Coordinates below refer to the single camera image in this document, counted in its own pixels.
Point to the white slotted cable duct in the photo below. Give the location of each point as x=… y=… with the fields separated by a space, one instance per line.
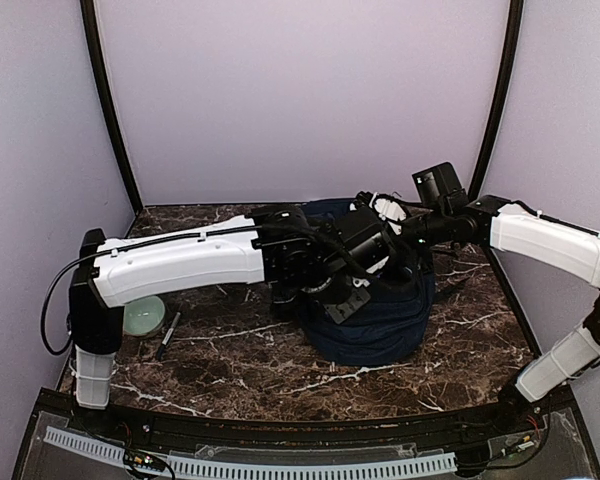
x=180 y=466

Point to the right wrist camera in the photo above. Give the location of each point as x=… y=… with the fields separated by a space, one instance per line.
x=384 y=205

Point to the left black frame post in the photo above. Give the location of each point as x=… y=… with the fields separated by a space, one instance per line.
x=108 y=109

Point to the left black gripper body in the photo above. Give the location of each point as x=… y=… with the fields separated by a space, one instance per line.
x=340 y=309

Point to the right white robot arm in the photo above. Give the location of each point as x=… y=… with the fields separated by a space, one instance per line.
x=507 y=226

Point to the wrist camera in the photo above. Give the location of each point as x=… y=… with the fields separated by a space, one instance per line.
x=374 y=271
x=384 y=205

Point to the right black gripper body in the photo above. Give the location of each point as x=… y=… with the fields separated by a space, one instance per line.
x=391 y=227

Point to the near celadon green bowl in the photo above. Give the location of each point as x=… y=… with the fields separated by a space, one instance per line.
x=143 y=317

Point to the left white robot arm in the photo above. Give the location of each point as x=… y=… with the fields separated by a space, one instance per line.
x=273 y=244

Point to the black front rail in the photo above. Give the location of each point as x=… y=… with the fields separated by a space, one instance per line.
x=160 y=424

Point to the navy blue student backpack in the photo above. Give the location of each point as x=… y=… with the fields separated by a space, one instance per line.
x=388 y=328

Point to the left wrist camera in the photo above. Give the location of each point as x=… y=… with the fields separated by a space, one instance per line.
x=374 y=271

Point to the black marker left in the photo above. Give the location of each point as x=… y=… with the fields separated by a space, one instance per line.
x=167 y=338

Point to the right black frame post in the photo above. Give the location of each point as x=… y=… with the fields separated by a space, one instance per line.
x=501 y=89

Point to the black frame post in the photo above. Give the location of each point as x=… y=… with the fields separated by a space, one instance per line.
x=108 y=109
x=501 y=89

